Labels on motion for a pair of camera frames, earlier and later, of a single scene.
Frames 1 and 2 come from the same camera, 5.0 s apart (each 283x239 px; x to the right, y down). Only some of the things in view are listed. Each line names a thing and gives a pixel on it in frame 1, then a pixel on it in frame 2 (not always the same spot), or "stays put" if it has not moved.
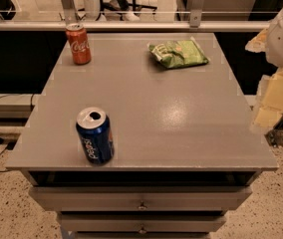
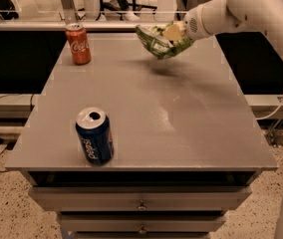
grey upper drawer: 140,198 stays put
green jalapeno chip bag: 176,54 -> 155,42
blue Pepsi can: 95,129 stays put
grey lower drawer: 146,222 stays put
